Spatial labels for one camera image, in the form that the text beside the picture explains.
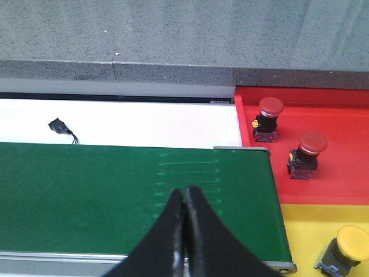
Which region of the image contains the red mushroom push button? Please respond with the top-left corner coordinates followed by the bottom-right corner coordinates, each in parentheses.
top-left (252, 97), bottom-right (284, 143)

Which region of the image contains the far aluminium conveyor rail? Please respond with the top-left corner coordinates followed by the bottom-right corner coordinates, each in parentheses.
top-left (213, 146), bottom-right (271, 156)

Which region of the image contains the black sensor with wires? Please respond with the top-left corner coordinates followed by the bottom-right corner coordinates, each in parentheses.
top-left (48, 118), bottom-right (79, 144)

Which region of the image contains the yellow plastic tray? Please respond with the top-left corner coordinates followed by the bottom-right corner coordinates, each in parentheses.
top-left (281, 204), bottom-right (368, 276)

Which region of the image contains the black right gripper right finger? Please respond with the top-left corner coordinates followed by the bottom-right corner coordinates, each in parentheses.
top-left (186, 186), bottom-right (280, 276)

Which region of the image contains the yellow mushroom push button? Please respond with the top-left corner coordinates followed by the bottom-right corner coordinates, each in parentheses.
top-left (314, 225), bottom-right (368, 276)

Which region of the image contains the green conveyor belt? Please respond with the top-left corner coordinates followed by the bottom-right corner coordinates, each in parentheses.
top-left (1, 143), bottom-right (292, 261)

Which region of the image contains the red plastic tray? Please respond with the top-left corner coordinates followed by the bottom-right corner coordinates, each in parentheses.
top-left (234, 87), bottom-right (368, 205)

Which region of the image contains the aluminium conveyor rail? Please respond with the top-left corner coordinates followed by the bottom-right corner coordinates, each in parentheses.
top-left (213, 146), bottom-right (271, 156)
top-left (0, 250), bottom-right (298, 277)

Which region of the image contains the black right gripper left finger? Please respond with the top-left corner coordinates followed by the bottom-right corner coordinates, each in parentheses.
top-left (106, 189), bottom-right (185, 276)

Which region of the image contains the grey granite counter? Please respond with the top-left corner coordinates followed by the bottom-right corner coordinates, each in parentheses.
top-left (1, 1), bottom-right (368, 97)

